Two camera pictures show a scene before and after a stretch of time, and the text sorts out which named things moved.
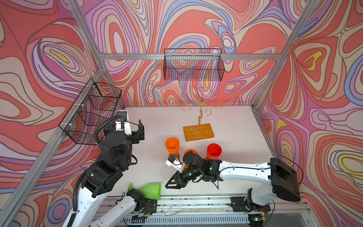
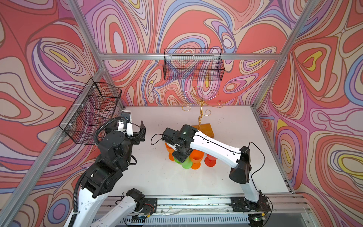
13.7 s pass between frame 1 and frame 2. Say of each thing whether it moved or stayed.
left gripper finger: stayed
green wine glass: moved
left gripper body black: stayed
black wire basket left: stayed
